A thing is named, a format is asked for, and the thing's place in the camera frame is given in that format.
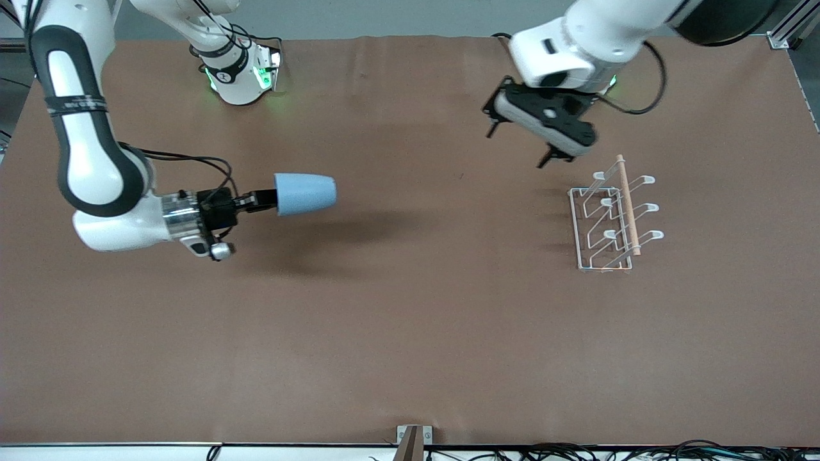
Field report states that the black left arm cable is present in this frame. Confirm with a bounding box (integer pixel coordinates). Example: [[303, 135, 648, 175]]
[[599, 40, 668, 116]]

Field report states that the brown table mat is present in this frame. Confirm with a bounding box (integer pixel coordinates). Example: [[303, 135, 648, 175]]
[[0, 33, 820, 448]]

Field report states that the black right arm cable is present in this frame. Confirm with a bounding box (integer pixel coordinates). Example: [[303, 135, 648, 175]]
[[119, 142, 234, 199]]

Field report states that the brown upright post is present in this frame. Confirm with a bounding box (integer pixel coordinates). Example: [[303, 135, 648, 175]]
[[393, 426, 425, 461]]

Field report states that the tangled black cable bundle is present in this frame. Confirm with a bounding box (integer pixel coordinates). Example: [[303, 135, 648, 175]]
[[423, 439, 820, 461]]

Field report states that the blue plastic cup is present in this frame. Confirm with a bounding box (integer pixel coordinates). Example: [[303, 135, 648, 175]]
[[274, 173, 338, 217]]

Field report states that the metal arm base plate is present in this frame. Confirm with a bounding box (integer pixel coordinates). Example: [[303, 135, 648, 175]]
[[255, 46, 283, 92]]

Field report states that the white wire cup rack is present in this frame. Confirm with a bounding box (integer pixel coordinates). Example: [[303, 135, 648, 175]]
[[568, 154, 665, 273]]

